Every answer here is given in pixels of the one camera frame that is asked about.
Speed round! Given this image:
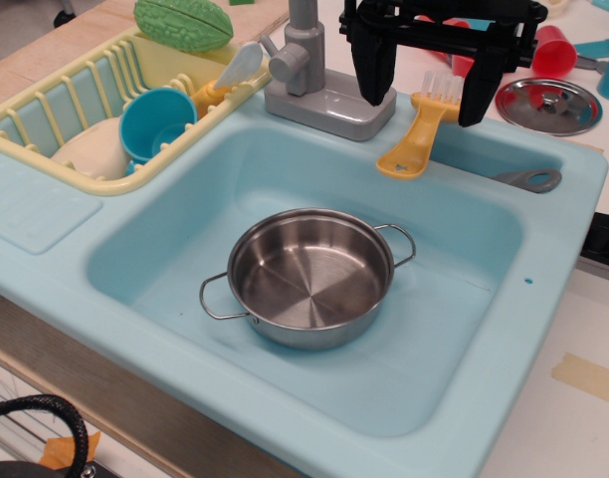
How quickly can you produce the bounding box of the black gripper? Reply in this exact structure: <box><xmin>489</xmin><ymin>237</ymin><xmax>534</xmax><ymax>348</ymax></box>
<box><xmin>339</xmin><ymin>1</ymin><xmax>548</xmax><ymax>127</ymax></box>

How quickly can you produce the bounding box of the yellow dish brush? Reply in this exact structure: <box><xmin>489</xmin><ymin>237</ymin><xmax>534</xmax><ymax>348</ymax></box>
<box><xmin>376</xmin><ymin>72</ymin><xmax>465</xmax><ymax>180</ymax></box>

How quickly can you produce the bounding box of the steel pot lid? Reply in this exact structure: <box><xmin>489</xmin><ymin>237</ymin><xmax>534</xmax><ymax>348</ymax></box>
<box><xmin>495</xmin><ymin>78</ymin><xmax>603</xmax><ymax>136</ymax></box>

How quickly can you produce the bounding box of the stainless steel pot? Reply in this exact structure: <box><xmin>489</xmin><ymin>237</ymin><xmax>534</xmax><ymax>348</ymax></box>
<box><xmin>221</xmin><ymin>208</ymin><xmax>417</xmax><ymax>351</ymax></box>

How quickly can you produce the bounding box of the red plastic cup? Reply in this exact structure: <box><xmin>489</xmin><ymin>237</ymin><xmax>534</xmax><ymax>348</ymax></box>
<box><xmin>531</xmin><ymin>25</ymin><xmax>577</xmax><ymax>79</ymax></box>

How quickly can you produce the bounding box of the grey toy faucet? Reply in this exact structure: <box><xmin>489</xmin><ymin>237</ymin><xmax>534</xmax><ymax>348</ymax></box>
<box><xmin>261</xmin><ymin>1</ymin><xmax>397</xmax><ymax>141</ymax></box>

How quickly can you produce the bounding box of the light blue toy sink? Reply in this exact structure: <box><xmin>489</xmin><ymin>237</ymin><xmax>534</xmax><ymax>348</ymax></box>
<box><xmin>0</xmin><ymin>94</ymin><xmax>608</xmax><ymax>477</ymax></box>

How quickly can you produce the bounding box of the white orange spatula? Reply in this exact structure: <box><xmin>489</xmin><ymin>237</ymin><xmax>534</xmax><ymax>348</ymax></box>
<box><xmin>191</xmin><ymin>42</ymin><xmax>263</xmax><ymax>119</ymax></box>

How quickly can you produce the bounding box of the green bitter melon toy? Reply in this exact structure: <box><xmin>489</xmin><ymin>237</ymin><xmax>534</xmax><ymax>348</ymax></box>
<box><xmin>133</xmin><ymin>0</ymin><xmax>234</xmax><ymax>53</ymax></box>

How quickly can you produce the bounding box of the blue plastic cup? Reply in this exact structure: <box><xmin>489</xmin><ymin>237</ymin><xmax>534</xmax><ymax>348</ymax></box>
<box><xmin>118</xmin><ymin>88</ymin><xmax>199</xmax><ymax>164</ymax></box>

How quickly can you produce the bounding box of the yellow dish rack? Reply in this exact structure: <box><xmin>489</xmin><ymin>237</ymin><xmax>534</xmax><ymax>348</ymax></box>
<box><xmin>0</xmin><ymin>27</ymin><xmax>271</xmax><ymax>196</ymax></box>

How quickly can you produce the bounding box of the white plastic bowl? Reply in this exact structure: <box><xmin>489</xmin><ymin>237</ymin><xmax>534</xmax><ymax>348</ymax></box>
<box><xmin>51</xmin><ymin>118</ymin><xmax>131</xmax><ymax>180</ymax></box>

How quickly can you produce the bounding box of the grey utensil handle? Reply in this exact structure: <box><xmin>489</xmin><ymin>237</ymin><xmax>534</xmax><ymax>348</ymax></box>
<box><xmin>493</xmin><ymin>168</ymin><xmax>562</xmax><ymax>194</ymax></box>

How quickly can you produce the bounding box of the teal handled utensil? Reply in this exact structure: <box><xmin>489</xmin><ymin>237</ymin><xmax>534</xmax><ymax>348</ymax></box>
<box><xmin>574</xmin><ymin>39</ymin><xmax>609</xmax><ymax>74</ymax></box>

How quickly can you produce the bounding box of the black cable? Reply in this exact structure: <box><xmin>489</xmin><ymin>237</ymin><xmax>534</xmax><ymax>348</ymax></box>
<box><xmin>0</xmin><ymin>393</ymin><xmax>90</xmax><ymax>478</ymax></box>

